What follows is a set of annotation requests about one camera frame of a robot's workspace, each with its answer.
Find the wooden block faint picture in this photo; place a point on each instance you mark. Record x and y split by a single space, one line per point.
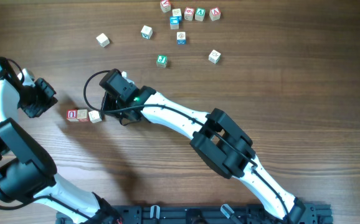
94 116

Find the plain wooden block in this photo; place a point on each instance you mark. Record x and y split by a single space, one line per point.
103 40
82 115

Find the plain top block on blue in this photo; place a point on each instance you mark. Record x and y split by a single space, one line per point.
177 12

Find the green letter A block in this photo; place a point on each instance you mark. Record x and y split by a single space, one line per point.
200 14

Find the red letter A block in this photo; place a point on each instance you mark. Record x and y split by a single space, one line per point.
214 14

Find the wooden block star picture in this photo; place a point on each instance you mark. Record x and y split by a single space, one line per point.
214 56

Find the wooden block red side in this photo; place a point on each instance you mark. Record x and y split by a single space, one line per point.
72 115

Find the black mounting rail base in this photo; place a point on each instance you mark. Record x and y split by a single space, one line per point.
314 214

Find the wooden block circle picture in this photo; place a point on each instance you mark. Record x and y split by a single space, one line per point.
162 61

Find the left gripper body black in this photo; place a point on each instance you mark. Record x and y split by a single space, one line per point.
43 98

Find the red number nine block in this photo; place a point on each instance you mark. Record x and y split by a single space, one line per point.
189 13

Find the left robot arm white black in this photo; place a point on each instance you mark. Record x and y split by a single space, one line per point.
28 174

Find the wooden block blue side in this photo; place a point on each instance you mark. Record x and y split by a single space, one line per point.
181 38

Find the blue top wooden block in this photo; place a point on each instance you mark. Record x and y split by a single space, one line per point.
174 22

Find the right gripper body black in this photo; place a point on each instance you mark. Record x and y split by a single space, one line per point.
106 106

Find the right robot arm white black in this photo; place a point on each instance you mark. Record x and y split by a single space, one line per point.
215 137

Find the wooden block green side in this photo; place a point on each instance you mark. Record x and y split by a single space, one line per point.
146 32

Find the red letter block top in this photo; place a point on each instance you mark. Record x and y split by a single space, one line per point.
165 5

